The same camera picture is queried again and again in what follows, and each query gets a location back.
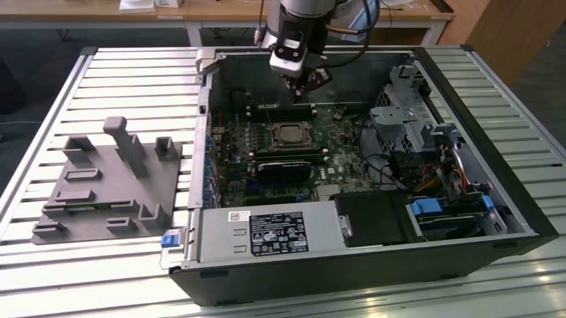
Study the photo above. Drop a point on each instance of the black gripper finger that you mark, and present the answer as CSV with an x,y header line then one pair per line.
x,y
320,79
298,91

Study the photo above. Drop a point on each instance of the thin metal locking lever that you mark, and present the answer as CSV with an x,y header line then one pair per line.
x,y
268,117

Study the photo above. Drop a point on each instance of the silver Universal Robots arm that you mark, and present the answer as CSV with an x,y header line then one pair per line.
x,y
305,8

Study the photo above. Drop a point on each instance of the black RAM slot bank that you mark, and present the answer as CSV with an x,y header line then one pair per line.
x,y
288,155
288,112

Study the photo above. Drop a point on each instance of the CPU socket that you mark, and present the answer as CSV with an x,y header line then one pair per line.
x,y
274,147

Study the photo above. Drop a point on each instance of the pale blue teach pendant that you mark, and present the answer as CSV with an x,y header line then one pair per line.
x,y
354,33

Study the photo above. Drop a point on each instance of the green motherboard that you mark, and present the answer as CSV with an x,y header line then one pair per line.
x,y
341,159

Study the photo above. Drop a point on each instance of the grey metal drive cage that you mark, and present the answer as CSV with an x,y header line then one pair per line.
x,y
398,129

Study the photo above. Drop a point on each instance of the small silver heatsink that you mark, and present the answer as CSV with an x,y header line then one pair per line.
x,y
329,191

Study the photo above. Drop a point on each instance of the small white box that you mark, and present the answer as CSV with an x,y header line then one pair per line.
x,y
169,2

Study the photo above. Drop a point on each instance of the black plastic air shroud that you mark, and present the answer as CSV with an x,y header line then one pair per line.
x,y
376,215

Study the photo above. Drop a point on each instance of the wooden cabinet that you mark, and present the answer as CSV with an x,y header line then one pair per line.
x,y
513,36

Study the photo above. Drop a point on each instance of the hard disk in blue carrier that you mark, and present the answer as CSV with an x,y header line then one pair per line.
x,y
425,207

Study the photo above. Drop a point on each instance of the silver power supply unit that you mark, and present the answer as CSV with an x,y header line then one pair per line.
x,y
213,232

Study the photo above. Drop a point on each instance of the grey parts rack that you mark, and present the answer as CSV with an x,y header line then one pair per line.
x,y
111,185

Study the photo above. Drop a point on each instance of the wooden desk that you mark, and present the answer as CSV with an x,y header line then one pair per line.
x,y
89,15

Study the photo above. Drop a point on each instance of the blue and silver case latch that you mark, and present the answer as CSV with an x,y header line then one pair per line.
x,y
171,238

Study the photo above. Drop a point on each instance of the small blue bay latch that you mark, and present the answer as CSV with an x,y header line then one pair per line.
x,y
487,202

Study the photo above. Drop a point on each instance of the black open PC case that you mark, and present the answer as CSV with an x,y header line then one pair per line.
x,y
310,281

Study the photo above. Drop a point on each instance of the green RAM stick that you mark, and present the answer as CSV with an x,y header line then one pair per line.
x,y
89,207

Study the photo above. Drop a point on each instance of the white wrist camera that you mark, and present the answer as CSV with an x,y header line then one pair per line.
x,y
290,56

